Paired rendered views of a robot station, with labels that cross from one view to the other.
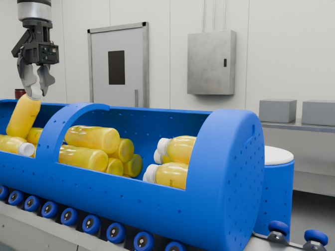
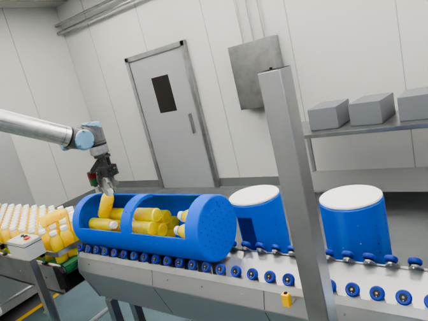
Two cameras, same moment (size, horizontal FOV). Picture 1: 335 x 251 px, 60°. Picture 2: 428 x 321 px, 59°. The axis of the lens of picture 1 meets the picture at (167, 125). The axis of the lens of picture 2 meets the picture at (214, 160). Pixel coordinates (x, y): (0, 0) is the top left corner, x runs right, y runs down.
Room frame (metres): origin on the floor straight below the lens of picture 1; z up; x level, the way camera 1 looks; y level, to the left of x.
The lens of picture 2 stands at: (-0.94, -0.40, 1.73)
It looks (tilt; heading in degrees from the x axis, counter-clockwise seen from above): 13 degrees down; 7
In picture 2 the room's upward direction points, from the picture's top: 14 degrees counter-clockwise
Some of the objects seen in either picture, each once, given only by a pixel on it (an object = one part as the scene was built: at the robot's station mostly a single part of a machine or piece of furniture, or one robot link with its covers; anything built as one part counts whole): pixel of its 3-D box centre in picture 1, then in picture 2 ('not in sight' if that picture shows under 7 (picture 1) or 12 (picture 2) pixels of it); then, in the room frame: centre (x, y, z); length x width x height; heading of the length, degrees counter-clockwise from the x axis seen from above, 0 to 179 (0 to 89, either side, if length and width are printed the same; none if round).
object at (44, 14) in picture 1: (36, 15); (99, 149); (0.88, 0.38, 1.48); 0.10 x 0.09 x 0.05; 149
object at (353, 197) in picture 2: not in sight; (349, 196); (0.76, -0.76, 1.03); 0.28 x 0.28 x 0.01
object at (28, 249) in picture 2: not in sight; (25, 246); (0.89, 0.96, 1.05); 0.20 x 0.10 x 0.10; 59
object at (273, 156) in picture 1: (252, 153); (253, 195); (1.04, -0.31, 1.03); 0.28 x 0.28 x 0.01
